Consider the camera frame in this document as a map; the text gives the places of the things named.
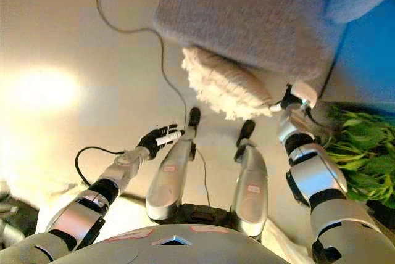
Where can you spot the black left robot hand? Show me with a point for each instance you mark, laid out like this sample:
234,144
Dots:
151,141

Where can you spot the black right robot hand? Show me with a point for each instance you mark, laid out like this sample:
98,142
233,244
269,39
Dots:
289,95

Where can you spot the cream fluffy pillow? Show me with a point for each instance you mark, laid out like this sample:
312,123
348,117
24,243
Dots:
226,86

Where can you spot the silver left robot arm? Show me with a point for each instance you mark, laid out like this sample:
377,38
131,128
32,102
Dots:
92,197

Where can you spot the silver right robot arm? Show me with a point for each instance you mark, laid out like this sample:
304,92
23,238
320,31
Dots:
314,171

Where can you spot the grey fabric sofa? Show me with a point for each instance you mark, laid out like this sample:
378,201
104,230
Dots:
247,14

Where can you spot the silver left robot leg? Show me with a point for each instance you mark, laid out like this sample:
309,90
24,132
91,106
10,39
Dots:
169,180

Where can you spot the silver robot leg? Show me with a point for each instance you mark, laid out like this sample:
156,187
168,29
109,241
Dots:
251,183
169,180

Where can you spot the black left robot foot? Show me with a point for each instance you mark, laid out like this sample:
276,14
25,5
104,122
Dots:
194,116

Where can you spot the black robot foot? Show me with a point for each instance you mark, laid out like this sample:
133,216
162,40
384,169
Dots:
247,129
194,116

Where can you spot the black right robot foot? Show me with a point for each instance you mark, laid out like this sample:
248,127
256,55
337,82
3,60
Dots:
247,129

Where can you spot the green leafy plant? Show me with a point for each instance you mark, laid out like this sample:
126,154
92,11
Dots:
367,150

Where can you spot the silver right robot leg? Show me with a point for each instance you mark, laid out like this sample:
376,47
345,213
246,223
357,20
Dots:
251,183

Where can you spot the blue cushion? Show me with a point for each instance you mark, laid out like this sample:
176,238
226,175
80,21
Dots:
367,29

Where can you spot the grey robot torso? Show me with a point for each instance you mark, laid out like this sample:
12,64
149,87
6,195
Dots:
172,245

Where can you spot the white fluffy rug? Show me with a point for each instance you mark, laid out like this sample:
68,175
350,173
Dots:
46,183

